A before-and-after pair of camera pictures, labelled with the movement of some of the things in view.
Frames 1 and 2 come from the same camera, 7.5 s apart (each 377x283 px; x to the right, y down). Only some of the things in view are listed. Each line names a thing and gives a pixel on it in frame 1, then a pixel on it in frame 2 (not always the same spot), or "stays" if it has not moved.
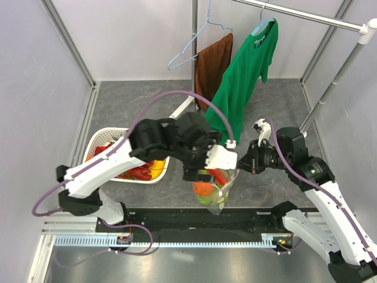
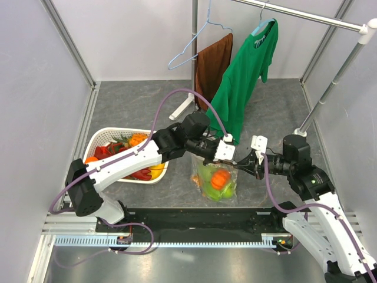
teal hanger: [262, 23] stays
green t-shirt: [238, 83] stays
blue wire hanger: [187, 48] stays
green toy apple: [205, 200] -> [228, 193]
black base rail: [257, 222] stays
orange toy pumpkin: [203, 188] -> [220, 179]
